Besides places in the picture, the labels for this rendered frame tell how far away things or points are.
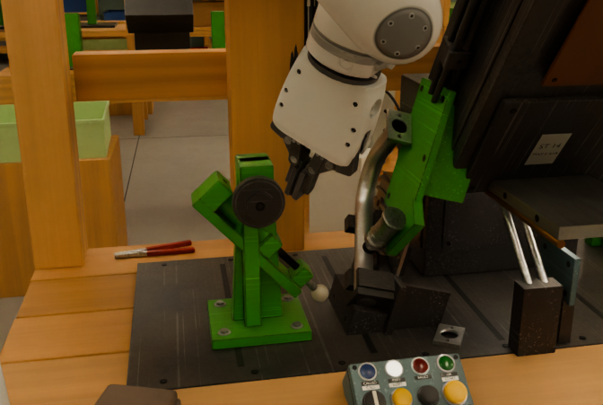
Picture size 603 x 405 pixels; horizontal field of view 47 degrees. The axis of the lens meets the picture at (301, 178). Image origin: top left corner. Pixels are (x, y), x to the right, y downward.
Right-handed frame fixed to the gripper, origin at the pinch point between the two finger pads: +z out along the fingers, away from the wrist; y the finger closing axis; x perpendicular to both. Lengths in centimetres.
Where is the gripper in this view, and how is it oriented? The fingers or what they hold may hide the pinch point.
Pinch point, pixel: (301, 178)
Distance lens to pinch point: 77.7
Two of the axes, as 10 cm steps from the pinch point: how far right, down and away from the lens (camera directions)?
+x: -5.1, 4.1, -7.6
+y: -8.1, -5.1, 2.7
